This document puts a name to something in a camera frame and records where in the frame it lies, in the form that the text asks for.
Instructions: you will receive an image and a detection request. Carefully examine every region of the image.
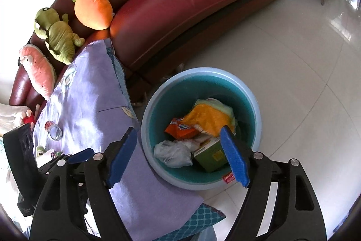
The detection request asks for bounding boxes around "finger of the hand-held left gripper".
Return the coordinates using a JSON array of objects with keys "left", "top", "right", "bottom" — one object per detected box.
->
[{"left": 37, "top": 148, "right": 95, "bottom": 174}]

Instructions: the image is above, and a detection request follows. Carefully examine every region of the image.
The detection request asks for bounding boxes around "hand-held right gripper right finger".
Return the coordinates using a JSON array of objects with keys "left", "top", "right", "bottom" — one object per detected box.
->
[{"left": 220, "top": 127, "right": 328, "bottom": 241}]

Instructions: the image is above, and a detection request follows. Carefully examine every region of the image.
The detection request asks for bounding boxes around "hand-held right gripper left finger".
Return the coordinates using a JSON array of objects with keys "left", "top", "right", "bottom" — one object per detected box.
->
[{"left": 30, "top": 127, "right": 138, "bottom": 241}]

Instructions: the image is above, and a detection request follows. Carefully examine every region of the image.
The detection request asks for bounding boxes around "green and white medicine box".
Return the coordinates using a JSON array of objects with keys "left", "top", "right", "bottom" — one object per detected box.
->
[{"left": 193, "top": 136, "right": 230, "bottom": 173}]

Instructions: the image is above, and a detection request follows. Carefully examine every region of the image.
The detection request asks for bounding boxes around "clear plastic bag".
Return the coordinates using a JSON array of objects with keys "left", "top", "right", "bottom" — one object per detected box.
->
[{"left": 154, "top": 139, "right": 198, "bottom": 168}]

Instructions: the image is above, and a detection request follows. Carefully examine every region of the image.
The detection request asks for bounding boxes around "yellow and orange snack bag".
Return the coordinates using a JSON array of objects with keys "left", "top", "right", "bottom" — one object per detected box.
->
[{"left": 180, "top": 99, "right": 236, "bottom": 137}]

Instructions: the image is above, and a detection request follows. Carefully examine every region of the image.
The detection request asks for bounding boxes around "orange snack wrapper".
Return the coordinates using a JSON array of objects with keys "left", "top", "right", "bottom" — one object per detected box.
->
[{"left": 164, "top": 117, "right": 199, "bottom": 140}]

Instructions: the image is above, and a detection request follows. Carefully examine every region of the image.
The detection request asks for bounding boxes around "blue plastic bin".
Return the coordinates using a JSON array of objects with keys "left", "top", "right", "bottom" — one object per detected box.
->
[{"left": 141, "top": 67, "right": 263, "bottom": 191}]

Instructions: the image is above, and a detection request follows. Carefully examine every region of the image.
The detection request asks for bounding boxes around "white bottle with green cap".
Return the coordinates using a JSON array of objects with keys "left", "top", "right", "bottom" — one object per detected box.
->
[{"left": 35, "top": 145, "right": 55, "bottom": 158}]

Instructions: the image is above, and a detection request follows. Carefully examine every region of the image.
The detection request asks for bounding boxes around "red-dressed plush doll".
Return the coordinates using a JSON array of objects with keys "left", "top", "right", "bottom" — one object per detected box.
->
[{"left": 21, "top": 109, "right": 36, "bottom": 129}]

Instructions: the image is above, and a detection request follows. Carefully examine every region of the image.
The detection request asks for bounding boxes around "purple floral cloth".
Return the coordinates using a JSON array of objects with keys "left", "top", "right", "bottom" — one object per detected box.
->
[{"left": 32, "top": 39, "right": 204, "bottom": 234}]

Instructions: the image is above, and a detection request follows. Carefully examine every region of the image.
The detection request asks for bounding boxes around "pink rabbit plush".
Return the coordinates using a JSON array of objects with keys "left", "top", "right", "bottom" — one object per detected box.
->
[{"left": 19, "top": 44, "right": 57, "bottom": 100}]

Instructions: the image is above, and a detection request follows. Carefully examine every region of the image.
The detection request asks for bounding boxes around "green dinosaur plush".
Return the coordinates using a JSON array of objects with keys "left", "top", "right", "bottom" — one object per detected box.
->
[{"left": 34, "top": 7, "right": 86, "bottom": 65}]

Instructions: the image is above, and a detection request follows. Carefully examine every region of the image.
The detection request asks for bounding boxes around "orange carrot rabbit plush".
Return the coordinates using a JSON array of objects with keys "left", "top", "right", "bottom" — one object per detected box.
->
[{"left": 69, "top": 0, "right": 114, "bottom": 30}]

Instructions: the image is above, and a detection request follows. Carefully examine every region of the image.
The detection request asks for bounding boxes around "dark red leather sofa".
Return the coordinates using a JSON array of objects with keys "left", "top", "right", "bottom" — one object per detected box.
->
[{"left": 8, "top": 0, "right": 303, "bottom": 114}]

